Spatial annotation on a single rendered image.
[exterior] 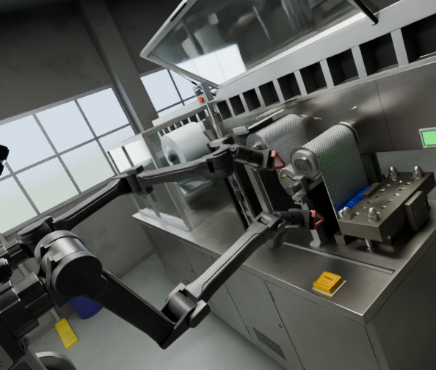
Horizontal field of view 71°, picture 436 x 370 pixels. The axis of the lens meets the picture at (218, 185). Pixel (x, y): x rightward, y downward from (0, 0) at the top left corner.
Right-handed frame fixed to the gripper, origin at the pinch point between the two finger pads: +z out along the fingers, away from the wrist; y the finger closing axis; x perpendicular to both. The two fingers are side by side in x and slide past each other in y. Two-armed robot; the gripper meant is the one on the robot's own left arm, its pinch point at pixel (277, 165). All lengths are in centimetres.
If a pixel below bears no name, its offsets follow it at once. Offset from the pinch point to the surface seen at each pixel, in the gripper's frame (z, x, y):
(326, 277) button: 17.9, -35.8, 13.4
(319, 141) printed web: 17.3, 13.7, 1.4
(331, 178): 23.1, 0.4, 4.7
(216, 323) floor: 71, -109, -128
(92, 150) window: -27, 27, -331
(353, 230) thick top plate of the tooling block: 27.8, -18.2, 14.0
